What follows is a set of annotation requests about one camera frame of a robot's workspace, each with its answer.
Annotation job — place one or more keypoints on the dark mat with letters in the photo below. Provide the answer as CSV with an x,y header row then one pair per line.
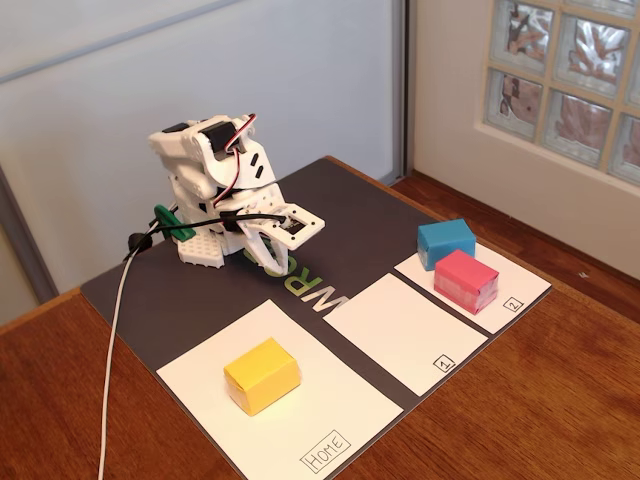
x,y
175,310

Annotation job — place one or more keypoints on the grey metal door post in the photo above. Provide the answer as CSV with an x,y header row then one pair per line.
x,y
400,75

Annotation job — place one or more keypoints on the frosted sliding door panel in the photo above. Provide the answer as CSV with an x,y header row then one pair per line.
x,y
150,75

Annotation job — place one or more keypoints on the blue box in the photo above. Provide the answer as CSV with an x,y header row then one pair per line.
x,y
445,240

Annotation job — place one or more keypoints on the white paper sheet marked HOME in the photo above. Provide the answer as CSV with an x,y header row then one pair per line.
x,y
325,400

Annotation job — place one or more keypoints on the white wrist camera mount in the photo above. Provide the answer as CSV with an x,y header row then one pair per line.
x,y
314,225

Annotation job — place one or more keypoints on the white paper sheet marked 1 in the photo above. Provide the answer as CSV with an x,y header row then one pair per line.
x,y
390,340

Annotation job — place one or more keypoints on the white paper sheet marked 2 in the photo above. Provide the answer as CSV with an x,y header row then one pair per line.
x,y
520,295

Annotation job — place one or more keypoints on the red box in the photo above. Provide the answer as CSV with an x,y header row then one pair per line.
x,y
462,280

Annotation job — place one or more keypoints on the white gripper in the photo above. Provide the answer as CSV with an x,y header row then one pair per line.
x,y
256,233

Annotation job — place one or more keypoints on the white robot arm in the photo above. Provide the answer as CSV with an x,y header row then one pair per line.
x,y
185,145

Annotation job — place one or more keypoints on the yellow box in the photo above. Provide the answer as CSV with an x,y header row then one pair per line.
x,y
262,375

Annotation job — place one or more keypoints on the green clamp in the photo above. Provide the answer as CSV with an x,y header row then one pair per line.
x,y
172,225

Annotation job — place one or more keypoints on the glass block window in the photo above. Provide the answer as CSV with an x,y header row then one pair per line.
x,y
575,40

